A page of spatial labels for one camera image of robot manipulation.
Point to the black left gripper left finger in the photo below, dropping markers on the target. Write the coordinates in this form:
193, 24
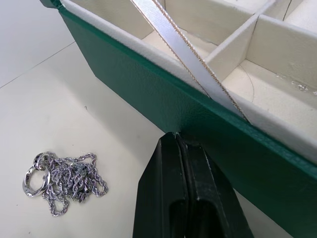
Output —
161, 193

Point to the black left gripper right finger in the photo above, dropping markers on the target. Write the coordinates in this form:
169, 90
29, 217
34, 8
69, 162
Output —
210, 198

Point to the green jewelry box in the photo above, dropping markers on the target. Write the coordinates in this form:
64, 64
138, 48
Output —
148, 86

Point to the white lid stay ribbon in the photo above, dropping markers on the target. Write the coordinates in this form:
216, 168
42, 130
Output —
173, 39

